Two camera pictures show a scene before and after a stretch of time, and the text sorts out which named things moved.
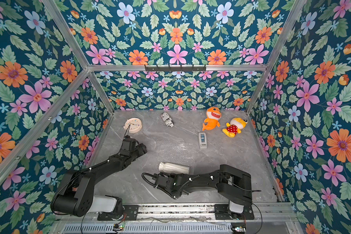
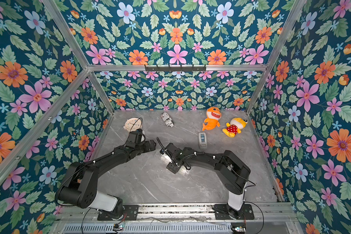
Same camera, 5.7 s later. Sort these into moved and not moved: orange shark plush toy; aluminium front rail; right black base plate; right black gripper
Moved: right black gripper
Not moved: orange shark plush toy; right black base plate; aluminium front rail
